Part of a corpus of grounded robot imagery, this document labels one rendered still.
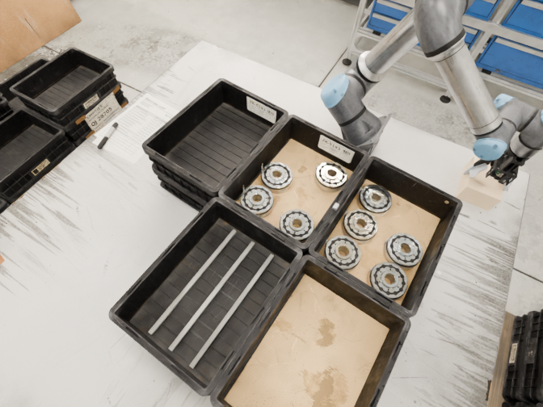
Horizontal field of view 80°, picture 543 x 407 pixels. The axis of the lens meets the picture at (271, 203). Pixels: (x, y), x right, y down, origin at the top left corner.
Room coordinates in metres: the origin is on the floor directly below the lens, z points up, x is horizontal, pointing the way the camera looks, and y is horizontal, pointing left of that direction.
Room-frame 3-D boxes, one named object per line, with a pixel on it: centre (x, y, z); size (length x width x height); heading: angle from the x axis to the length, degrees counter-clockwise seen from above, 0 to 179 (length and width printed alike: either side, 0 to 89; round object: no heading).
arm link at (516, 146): (0.72, -0.77, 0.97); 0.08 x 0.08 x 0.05
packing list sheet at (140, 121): (0.91, 0.57, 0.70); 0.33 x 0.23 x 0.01; 155
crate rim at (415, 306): (0.42, -0.33, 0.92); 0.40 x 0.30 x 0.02; 150
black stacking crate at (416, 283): (0.42, -0.33, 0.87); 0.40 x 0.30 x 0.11; 150
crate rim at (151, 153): (0.72, 0.19, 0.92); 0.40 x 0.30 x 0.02; 150
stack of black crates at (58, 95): (1.28, 1.09, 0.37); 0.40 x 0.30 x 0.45; 155
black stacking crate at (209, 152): (0.72, 0.19, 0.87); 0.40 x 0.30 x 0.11; 150
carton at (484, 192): (0.74, -0.78, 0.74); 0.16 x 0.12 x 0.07; 157
